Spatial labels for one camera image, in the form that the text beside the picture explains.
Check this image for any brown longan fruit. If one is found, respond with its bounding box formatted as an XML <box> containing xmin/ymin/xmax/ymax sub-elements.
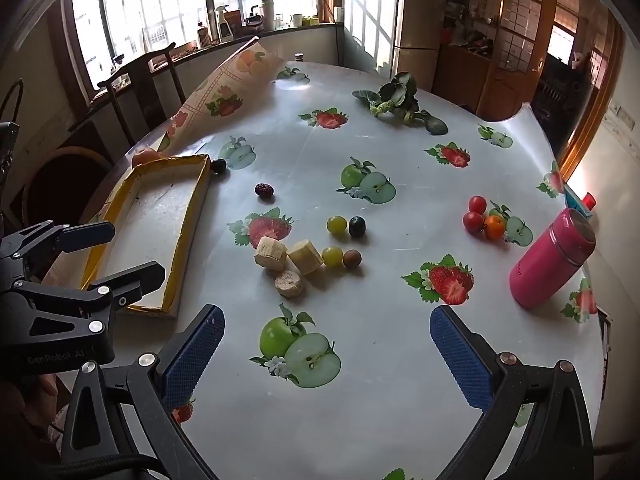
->
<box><xmin>342</xmin><ymin>249</ymin><xmax>362</xmax><ymax>269</ymax></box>

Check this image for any green leafy vegetable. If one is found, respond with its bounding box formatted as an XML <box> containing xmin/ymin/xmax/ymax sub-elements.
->
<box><xmin>352</xmin><ymin>72</ymin><xmax>448</xmax><ymax>136</ymax></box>

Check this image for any dark grape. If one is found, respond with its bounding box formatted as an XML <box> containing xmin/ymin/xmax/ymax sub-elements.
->
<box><xmin>348</xmin><ymin>216</ymin><xmax>367</xmax><ymax>238</ymax></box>

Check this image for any red cup at edge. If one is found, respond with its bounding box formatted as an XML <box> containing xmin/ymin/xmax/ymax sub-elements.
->
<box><xmin>582</xmin><ymin>192</ymin><xmax>597</xmax><ymax>210</ymax></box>

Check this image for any wooden cabinet with shelves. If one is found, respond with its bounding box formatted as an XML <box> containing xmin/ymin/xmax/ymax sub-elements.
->
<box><xmin>432</xmin><ymin>0</ymin><xmax>556</xmax><ymax>122</ymax></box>

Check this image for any peach behind tray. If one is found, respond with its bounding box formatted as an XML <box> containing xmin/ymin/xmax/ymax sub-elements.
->
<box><xmin>131</xmin><ymin>146</ymin><xmax>163</xmax><ymax>168</ymax></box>

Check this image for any dark wooden chair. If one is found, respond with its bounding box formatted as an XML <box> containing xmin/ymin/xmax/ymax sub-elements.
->
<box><xmin>98</xmin><ymin>42</ymin><xmax>186</xmax><ymax>148</ymax></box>

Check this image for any yellow-rimmed white cardboard tray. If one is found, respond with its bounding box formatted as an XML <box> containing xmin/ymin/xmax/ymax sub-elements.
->
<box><xmin>81</xmin><ymin>154</ymin><xmax>212</xmax><ymax>318</ymax></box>

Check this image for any fruit-print plastic tablecloth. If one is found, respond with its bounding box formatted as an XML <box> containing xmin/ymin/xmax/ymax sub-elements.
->
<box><xmin>114</xmin><ymin>44</ymin><xmax>603</xmax><ymax>479</ymax></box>

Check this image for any green grape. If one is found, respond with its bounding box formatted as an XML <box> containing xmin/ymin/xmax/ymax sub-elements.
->
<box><xmin>321</xmin><ymin>246</ymin><xmax>343</xmax><ymax>268</ymax></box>
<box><xmin>326</xmin><ymin>216</ymin><xmax>347</xmax><ymax>235</ymax></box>

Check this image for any white thermos on sill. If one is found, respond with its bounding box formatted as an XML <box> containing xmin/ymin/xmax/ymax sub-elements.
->
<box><xmin>262</xmin><ymin>0</ymin><xmax>274</xmax><ymax>32</ymax></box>

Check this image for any white spray bottle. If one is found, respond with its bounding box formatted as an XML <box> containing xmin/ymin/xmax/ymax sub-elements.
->
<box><xmin>216</xmin><ymin>4</ymin><xmax>233</xmax><ymax>44</ymax></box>

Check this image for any dark plum beside tray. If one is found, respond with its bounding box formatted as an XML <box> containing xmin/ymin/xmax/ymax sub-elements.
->
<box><xmin>210</xmin><ymin>158</ymin><xmax>228</xmax><ymax>176</ymax></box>

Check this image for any pink thermos bottle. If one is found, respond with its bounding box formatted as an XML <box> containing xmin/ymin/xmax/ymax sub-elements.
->
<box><xmin>509</xmin><ymin>208</ymin><xmax>596</xmax><ymax>310</ymax></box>

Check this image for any dark red jujube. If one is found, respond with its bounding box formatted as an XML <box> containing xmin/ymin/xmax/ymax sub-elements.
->
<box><xmin>254</xmin><ymin>182</ymin><xmax>274</xmax><ymax>200</ymax></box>

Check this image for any cherry tomato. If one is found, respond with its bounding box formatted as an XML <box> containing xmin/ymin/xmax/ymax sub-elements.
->
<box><xmin>468</xmin><ymin>195</ymin><xmax>487</xmax><ymax>216</ymax></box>
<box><xmin>462</xmin><ymin>211</ymin><xmax>484</xmax><ymax>234</ymax></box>

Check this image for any small orange mandarin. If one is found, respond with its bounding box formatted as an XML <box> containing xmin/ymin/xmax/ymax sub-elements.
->
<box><xmin>484</xmin><ymin>214</ymin><xmax>506</xmax><ymax>242</ymax></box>

